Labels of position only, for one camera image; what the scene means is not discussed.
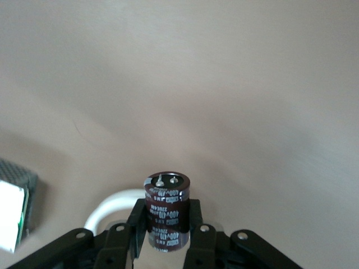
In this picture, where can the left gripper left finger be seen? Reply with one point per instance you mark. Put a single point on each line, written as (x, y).
(112, 246)

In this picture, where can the grey metal box module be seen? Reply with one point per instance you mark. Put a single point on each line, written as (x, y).
(14, 201)

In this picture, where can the white curved plastic arc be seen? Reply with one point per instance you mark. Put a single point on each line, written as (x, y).
(112, 204)

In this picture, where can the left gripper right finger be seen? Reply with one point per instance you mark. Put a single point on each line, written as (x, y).
(204, 246)

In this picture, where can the brown table cover mat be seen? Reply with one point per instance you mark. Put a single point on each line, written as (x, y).
(179, 84)

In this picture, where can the dark electrolytic capacitor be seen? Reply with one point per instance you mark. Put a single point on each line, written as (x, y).
(166, 207)

